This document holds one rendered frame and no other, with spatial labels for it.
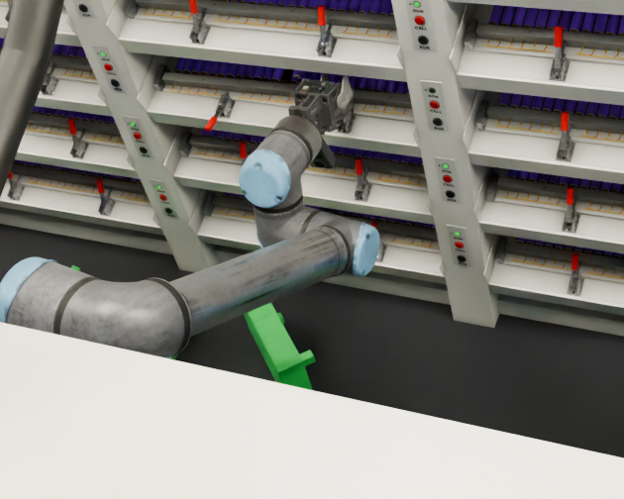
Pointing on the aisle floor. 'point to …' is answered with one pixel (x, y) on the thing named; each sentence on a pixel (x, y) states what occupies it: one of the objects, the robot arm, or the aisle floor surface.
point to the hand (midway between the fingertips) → (344, 91)
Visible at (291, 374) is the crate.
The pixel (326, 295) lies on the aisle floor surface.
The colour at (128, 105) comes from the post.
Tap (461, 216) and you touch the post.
